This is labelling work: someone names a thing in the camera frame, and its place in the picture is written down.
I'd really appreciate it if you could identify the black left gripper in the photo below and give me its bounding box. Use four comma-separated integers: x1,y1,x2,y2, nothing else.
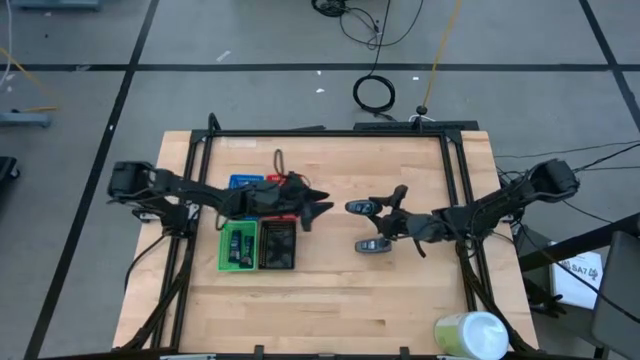
238,176,336,233

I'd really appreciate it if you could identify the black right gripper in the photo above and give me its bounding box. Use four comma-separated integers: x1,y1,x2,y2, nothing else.
369,183,450,245

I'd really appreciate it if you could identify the dark blue toiletry tube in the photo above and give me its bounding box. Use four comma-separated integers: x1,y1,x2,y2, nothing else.
228,233,243,264
241,235,256,268

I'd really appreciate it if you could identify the red plastic basket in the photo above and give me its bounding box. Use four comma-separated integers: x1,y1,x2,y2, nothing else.
265,173,300,223

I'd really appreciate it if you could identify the black plastic basket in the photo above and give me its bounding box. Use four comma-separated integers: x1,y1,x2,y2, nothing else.
256,219,298,272

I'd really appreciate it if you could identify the blue plastic basket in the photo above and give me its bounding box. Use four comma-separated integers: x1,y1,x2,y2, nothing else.
228,173,266,222

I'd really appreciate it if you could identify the green plastic basket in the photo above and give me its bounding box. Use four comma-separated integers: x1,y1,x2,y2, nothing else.
216,219,261,273

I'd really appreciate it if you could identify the green white wipes canister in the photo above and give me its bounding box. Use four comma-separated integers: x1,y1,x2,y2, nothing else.
433,310,511,360

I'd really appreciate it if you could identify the black diagonal beam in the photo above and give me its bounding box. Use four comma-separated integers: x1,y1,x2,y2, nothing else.
516,211,640,272

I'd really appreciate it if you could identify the white cardboard box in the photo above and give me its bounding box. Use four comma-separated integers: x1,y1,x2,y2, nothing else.
549,249,605,311

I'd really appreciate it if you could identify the dark grey chair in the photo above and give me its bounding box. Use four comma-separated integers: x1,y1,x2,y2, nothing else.
591,229,640,359

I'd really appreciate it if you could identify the blue floor base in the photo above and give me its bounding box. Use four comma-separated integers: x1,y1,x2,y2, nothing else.
0,111,52,129
9,0,102,12

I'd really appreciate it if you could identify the black object at floor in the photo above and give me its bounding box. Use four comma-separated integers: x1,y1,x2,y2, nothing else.
0,155,22,194

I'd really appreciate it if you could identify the black aluminium table frame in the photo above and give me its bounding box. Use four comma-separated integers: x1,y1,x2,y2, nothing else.
118,112,540,360

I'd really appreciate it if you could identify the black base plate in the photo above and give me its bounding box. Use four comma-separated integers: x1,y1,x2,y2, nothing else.
351,119,481,134

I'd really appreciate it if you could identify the coiled black cable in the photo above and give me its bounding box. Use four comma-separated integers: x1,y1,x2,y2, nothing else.
351,74,397,115

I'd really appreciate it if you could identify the yellow hanging cable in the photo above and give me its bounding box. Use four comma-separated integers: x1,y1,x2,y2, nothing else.
421,0,464,109

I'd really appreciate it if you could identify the loose black floor cable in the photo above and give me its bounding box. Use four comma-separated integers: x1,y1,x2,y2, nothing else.
310,0,426,52

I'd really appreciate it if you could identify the long black floor cable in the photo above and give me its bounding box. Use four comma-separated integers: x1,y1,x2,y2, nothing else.
493,141,640,176

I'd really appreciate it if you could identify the thin yellow floor cable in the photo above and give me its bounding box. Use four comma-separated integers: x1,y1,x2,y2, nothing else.
0,46,65,114

